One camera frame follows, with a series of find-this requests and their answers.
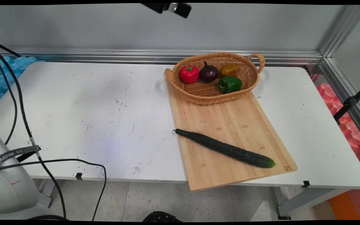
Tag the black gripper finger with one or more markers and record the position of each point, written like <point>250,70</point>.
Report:
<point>153,7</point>
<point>181,10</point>

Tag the long dark green cucumber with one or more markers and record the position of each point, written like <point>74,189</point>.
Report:
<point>227,149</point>

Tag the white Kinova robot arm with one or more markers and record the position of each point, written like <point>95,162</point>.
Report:
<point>8,193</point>

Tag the red toy tomato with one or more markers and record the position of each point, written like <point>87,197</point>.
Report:
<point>189,74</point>

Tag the purple toy onion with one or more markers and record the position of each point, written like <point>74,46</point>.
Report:
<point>208,73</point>

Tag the yellow toy bell pepper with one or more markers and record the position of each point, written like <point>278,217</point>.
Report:
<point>228,70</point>

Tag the woven wicker basket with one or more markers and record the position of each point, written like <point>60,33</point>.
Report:
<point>205,92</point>

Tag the green toy bell pepper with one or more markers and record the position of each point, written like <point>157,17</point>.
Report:
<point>230,84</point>

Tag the bamboo cutting board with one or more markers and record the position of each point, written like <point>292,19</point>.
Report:
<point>230,125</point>

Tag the blue foam padding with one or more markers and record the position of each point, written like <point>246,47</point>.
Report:
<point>2,78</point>

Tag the black tape marker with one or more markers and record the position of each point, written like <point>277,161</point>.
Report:
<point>306,184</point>
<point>79,176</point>

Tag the black tripod stand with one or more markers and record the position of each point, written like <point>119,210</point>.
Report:
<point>350,101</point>

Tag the black round base device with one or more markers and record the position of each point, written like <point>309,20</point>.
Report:
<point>161,216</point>

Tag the pink foam padding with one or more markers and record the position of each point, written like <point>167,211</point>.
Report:
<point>352,131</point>

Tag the grey table leg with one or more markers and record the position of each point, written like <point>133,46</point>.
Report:
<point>44,192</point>
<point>305,200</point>

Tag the horizontal aluminium frame rail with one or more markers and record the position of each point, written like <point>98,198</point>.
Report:
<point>136,56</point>

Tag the upright aluminium frame post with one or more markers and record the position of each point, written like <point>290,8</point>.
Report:
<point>342,29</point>

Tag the side aluminium frame rail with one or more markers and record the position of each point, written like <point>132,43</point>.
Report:
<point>345,90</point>

